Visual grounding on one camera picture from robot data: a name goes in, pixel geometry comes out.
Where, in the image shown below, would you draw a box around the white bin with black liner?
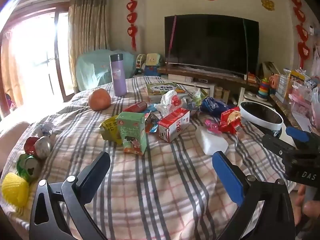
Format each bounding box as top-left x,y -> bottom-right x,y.
239,101 -> 284,138

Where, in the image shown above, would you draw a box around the yellow foam fruit net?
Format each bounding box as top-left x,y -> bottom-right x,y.
1,172 -> 30,208

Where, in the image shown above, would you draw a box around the red cylindrical packet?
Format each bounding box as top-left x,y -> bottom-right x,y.
122,101 -> 148,113

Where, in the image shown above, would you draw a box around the rainbow stacking ring toy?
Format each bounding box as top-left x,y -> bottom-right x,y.
256,77 -> 270,102

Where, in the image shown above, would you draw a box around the clear plastic storage boxes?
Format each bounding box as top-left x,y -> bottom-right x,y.
275,67 -> 320,120

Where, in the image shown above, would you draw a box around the blue cookie packet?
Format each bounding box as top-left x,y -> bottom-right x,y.
200,97 -> 232,117

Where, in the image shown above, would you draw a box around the blue white wrapper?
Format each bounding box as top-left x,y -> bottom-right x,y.
186,100 -> 201,111

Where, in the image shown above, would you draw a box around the marble counter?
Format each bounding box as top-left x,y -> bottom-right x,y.
270,94 -> 313,133

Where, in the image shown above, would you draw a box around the gold wall decoration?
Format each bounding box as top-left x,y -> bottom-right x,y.
261,0 -> 275,11

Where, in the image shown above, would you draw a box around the plaid blanket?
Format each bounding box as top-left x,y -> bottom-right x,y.
0,76 -> 297,240

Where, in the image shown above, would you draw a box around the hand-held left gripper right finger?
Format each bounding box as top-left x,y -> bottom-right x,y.
212,151 -> 297,240

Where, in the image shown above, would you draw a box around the wooden cylinder stack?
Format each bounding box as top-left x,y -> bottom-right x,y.
215,86 -> 230,100

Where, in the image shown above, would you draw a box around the open cardboard box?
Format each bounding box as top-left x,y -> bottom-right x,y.
261,61 -> 280,75

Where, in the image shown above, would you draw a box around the red snack packet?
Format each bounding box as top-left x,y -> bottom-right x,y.
219,107 -> 244,134

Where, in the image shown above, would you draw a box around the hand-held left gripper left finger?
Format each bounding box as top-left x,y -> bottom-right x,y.
29,151 -> 112,240

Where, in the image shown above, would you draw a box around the pink toy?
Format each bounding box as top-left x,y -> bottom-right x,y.
269,74 -> 280,95

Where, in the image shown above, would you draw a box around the person's right hand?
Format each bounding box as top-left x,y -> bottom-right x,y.
294,185 -> 320,230

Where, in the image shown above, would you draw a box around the black television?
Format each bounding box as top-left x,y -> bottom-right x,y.
164,14 -> 260,77

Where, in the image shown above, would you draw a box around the pink wrapper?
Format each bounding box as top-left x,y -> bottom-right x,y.
204,119 -> 223,134

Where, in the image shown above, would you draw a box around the teal cloth covered chair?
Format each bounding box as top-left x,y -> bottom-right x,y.
76,49 -> 137,93

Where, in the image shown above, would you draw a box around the white plastic bag red print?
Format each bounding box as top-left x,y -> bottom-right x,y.
157,90 -> 188,117

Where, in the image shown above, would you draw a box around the small green packet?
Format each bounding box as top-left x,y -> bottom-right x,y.
191,88 -> 208,105

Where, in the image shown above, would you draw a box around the crumpled paper ball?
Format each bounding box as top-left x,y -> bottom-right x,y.
34,121 -> 57,137

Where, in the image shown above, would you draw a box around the purple thermos bottle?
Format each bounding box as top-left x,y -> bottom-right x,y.
109,53 -> 128,97

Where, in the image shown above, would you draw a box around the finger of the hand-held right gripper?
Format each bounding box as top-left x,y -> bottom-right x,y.
286,126 -> 312,148
262,134 -> 297,160

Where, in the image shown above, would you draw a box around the beige curtain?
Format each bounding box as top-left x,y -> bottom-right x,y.
68,0 -> 110,94

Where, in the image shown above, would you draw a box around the yellow white toy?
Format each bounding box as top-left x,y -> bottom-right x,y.
146,53 -> 162,67

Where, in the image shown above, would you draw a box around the torn colourful foil wrapper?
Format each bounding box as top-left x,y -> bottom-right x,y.
144,112 -> 160,133

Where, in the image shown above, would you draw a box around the red white milk carton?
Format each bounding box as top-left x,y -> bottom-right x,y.
158,107 -> 190,143

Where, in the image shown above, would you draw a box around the green milk carton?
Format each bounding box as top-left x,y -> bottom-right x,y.
116,112 -> 147,155

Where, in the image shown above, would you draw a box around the yellow green wrapper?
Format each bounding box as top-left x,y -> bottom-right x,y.
99,116 -> 124,145

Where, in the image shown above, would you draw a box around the window door frame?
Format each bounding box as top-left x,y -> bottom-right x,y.
0,2 -> 75,120

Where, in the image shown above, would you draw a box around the pink stick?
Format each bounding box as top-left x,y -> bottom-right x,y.
168,15 -> 177,67

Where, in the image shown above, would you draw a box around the red heart hanging decoration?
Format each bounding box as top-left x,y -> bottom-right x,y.
126,0 -> 138,52
289,0 -> 312,68

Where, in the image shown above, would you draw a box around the children's picture book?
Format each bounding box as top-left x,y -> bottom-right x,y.
145,82 -> 189,103

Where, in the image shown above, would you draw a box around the orange grapefruit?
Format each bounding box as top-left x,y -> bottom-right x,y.
88,88 -> 112,111

